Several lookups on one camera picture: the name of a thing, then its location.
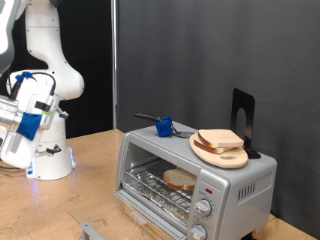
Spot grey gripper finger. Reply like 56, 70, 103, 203
34, 145, 63, 158
55, 107, 70, 121

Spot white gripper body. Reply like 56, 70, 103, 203
0, 77, 62, 170

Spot black spatula with blue block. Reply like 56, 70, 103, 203
134, 112, 194, 139

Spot glass oven door with handle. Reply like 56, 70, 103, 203
68, 193, 188, 240

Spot wooden block under oven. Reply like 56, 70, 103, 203
123, 202, 174, 240

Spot silver oven knob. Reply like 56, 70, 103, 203
188, 223, 208, 240
193, 198, 213, 218

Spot silver toaster oven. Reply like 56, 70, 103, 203
114, 120, 278, 240

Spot metal pole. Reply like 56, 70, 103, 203
110, 0, 119, 130

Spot black backdrop curtain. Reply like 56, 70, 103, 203
0, 0, 114, 153

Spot dark grey backdrop curtain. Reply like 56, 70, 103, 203
118, 0, 320, 239

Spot wooden cutting board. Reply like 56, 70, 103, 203
188, 133, 250, 170

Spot black metal bookend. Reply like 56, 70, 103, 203
230, 87, 262, 160

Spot black base cable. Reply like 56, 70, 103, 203
0, 164, 22, 171

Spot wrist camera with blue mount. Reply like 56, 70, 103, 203
15, 94, 62, 141

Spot blue cable clip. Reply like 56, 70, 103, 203
14, 70, 37, 84

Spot metal wire oven rack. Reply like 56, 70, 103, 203
123, 158, 198, 224

